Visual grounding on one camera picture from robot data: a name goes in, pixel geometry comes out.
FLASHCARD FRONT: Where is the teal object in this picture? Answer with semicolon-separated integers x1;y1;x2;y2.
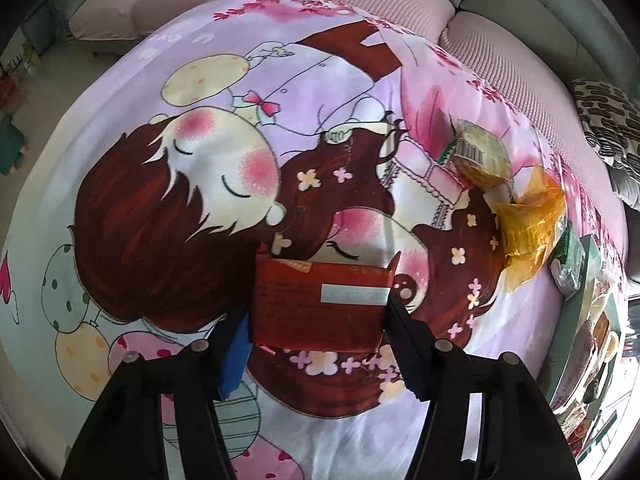
0;112;31;176

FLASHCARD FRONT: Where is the round brown pastry packet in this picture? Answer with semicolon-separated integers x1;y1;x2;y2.
437;120;516;188

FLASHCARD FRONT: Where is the orange snack packet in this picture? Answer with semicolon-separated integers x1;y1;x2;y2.
492;165;568;293

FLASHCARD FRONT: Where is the green and white snack packet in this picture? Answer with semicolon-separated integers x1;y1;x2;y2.
547;220;588;301

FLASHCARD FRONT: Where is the pink printed blanket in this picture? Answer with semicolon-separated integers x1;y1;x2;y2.
0;0;631;480

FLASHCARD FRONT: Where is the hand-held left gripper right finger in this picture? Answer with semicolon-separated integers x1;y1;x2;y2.
382;295;583;480

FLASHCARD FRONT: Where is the red snack box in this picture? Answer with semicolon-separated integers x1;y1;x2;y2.
250;252;403;356

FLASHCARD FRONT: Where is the white tray with teal rim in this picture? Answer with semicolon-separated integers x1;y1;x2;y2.
547;235;631;451

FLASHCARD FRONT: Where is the black and white patterned pillow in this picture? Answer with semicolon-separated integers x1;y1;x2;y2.
570;77;640;171

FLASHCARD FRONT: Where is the grey pillow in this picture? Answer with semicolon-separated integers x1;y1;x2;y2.
607;162;640;206

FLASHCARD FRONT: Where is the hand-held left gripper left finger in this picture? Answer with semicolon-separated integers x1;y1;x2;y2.
60;307;251;480

